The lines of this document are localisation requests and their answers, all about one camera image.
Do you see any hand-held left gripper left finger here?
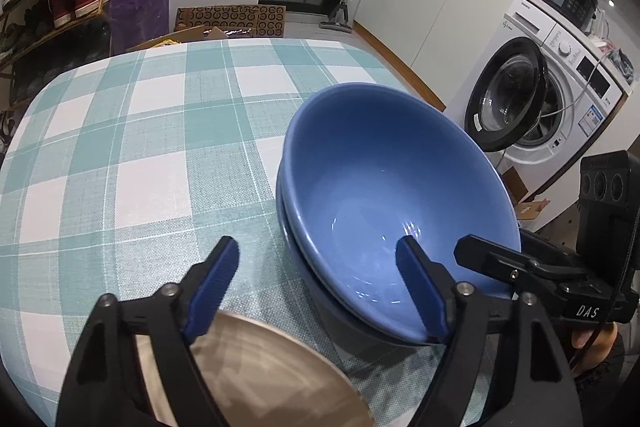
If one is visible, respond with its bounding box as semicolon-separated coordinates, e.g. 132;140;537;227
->
55;236;240;427

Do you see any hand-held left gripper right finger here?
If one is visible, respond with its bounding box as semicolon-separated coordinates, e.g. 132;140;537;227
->
396;236;583;427

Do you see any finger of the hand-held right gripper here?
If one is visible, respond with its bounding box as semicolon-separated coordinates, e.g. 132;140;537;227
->
454;234;590;303

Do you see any blue ceramic bowl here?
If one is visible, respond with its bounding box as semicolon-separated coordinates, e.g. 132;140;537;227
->
276;82;523;343
277;172;453;349

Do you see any beige ribbed plate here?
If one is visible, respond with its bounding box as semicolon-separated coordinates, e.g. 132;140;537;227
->
135;311;373;427

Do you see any person's right forearm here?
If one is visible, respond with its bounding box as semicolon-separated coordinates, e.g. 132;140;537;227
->
575;337;636;427

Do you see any person's right hand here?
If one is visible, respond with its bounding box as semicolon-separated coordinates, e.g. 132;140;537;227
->
569;323;622;379

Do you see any red labelled cardboard box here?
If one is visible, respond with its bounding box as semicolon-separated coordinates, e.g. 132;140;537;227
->
500;167;551;233

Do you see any teal white checked tablecloth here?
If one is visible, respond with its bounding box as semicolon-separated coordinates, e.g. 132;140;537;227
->
0;38;501;427

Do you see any white washing machine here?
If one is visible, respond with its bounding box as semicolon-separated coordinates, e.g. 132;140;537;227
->
462;0;626;202

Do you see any open brown cardboard box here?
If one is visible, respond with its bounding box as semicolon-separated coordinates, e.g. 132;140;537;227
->
125;27;226;52

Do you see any pile of dark sandals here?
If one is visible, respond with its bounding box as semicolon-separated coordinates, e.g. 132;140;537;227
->
0;107;21;148

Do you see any patterned cardboard box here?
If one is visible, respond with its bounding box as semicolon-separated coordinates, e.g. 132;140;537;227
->
174;4;286;38

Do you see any purple plastic bag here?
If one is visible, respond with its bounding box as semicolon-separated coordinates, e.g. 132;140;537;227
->
109;0;171;55

